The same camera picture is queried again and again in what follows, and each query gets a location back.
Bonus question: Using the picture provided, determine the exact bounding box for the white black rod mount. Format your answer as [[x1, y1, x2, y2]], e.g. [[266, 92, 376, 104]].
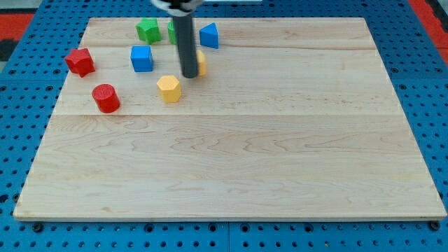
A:
[[150, 0, 204, 16]]

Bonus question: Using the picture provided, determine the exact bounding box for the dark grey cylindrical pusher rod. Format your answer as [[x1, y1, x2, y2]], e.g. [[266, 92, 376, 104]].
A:
[[172, 13, 199, 78]]

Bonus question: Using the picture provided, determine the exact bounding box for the yellow heart block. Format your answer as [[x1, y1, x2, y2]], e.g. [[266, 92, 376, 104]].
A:
[[197, 50, 207, 76]]

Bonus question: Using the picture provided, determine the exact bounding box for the blue triangle block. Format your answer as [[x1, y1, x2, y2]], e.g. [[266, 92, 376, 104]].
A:
[[199, 22, 219, 49]]

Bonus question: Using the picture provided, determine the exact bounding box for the green cylinder block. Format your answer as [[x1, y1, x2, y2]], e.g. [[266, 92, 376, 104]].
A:
[[167, 21, 176, 45]]

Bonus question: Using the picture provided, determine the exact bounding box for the green star block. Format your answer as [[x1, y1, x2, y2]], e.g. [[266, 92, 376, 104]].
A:
[[136, 18, 162, 45]]

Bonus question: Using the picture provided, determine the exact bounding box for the blue cube block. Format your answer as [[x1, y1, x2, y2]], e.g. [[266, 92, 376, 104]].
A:
[[130, 45, 153, 72]]

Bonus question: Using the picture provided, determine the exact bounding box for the yellow hexagon block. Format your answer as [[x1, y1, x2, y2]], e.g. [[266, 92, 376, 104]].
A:
[[157, 75, 181, 103]]

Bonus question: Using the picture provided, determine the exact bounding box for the red star block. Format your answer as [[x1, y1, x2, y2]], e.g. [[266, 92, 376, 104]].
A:
[[64, 48, 95, 78]]

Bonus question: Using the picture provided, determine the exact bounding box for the light wooden board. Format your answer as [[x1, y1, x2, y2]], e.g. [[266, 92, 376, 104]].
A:
[[13, 17, 447, 222]]

